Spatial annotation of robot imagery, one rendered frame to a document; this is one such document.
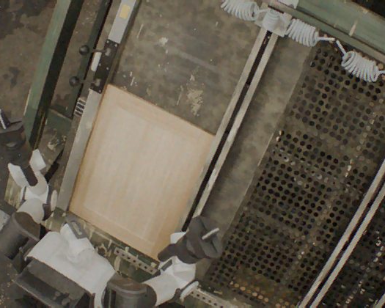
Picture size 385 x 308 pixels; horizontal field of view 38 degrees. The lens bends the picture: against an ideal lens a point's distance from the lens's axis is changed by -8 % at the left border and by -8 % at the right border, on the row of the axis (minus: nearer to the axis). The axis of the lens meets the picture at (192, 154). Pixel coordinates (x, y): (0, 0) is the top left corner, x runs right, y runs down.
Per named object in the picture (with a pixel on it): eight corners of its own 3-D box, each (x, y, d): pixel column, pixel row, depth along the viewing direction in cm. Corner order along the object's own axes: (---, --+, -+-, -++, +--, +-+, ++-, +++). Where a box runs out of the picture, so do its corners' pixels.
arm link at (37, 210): (56, 215, 216) (40, 239, 194) (25, 209, 216) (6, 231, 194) (58, 187, 212) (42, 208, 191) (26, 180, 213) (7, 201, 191)
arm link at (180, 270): (194, 269, 172) (195, 278, 184) (192, 240, 176) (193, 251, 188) (172, 270, 172) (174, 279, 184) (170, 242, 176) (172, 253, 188)
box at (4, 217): (-16, 239, 239) (-26, 224, 224) (-2, 218, 245) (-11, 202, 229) (5, 253, 237) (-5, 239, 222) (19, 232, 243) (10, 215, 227)
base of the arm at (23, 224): (26, 259, 193) (14, 272, 182) (-1, 234, 192) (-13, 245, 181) (48, 232, 190) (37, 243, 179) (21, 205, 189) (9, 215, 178)
